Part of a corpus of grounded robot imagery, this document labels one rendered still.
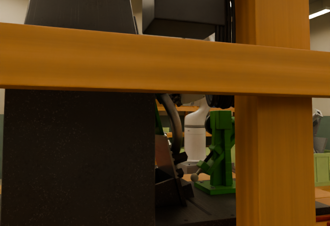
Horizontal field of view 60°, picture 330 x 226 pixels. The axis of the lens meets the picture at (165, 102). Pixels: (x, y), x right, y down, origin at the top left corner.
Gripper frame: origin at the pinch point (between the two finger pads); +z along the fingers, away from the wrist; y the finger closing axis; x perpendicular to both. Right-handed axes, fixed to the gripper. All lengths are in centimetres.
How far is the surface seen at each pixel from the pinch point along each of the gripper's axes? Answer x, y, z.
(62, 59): 21.7, 32.7, 26.4
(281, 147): 35.8, 11.1, -10.7
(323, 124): -266, -520, -612
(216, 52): 24.6, 29.8, 1.2
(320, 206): 42, -16, -29
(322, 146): 4, -64, -94
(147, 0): -1.1, 29.3, 4.6
